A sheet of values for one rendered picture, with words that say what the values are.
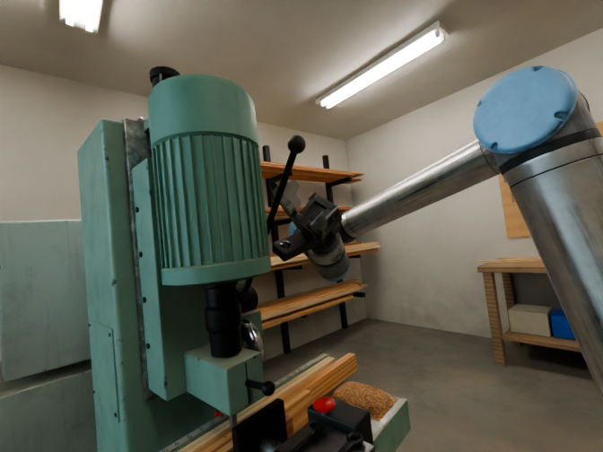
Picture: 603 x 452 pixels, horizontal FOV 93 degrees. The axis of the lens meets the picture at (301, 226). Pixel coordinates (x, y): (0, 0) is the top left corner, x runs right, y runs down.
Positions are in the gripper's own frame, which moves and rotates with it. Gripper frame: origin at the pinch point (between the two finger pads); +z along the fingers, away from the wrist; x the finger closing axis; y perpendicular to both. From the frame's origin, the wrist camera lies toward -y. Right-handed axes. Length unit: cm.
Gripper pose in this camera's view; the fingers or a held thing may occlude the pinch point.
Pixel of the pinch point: (290, 195)
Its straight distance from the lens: 53.9
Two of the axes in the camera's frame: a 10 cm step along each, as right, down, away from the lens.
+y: 6.9, -6.9, 2.1
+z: -2.9, -5.3, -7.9
